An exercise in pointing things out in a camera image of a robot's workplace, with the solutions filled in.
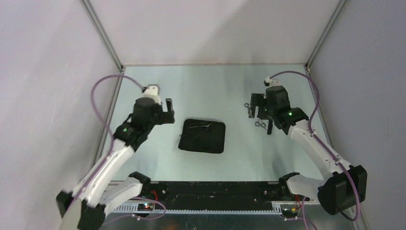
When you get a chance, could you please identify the right controller board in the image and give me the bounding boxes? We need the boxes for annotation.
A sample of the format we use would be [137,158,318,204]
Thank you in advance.
[281,208,301,216]

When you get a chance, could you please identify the controller board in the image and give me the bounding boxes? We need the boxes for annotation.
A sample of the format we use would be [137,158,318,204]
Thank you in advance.
[137,203,155,212]
[281,208,301,216]

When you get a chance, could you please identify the aluminium corner frame post left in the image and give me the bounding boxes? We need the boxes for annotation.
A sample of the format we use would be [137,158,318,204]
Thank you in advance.
[80,0,124,71]

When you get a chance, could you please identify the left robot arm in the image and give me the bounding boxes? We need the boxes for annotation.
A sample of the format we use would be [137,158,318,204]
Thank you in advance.
[56,97,175,230]

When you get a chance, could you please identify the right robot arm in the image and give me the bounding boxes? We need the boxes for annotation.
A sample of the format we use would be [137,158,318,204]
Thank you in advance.
[245,86,367,215]

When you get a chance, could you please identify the aluminium front rail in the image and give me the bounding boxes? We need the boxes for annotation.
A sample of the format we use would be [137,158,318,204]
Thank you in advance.
[104,182,362,217]

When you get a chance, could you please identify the aluminium corner frame post right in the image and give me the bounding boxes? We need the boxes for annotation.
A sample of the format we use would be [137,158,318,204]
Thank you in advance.
[304,0,348,74]

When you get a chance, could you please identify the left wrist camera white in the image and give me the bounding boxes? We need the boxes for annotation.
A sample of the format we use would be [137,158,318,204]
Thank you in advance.
[142,84,162,105]

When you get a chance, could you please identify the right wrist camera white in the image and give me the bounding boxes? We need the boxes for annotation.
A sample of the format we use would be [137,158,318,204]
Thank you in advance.
[263,77,282,87]

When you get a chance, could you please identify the black zip tool case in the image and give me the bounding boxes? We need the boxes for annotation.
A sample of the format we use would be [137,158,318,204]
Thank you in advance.
[178,118,226,154]

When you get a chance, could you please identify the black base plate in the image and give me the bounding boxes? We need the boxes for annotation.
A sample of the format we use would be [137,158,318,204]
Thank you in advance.
[140,181,302,212]

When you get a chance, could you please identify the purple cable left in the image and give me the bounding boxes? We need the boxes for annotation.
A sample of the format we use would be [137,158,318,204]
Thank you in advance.
[63,74,147,210]

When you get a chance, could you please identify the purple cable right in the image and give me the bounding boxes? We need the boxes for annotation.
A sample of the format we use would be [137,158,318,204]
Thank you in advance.
[270,70,362,222]

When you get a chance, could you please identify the purple cable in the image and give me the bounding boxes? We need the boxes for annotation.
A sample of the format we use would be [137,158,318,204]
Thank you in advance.
[270,70,362,222]
[63,74,147,210]

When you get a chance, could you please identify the left controller board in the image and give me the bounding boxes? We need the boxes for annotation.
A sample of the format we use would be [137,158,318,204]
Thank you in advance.
[137,203,155,212]

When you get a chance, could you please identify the aluminium corner frame post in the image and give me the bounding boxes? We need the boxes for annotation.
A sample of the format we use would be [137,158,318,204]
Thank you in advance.
[80,0,124,71]
[304,0,348,74]

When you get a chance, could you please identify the black comb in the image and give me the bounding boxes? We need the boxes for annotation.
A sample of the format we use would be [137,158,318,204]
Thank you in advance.
[267,119,273,135]

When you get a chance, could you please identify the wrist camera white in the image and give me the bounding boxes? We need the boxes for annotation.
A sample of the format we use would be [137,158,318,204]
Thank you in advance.
[263,77,282,87]
[142,84,162,105]

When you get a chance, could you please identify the silver cutting scissors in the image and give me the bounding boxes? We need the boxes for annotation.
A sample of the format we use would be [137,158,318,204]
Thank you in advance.
[255,119,267,129]

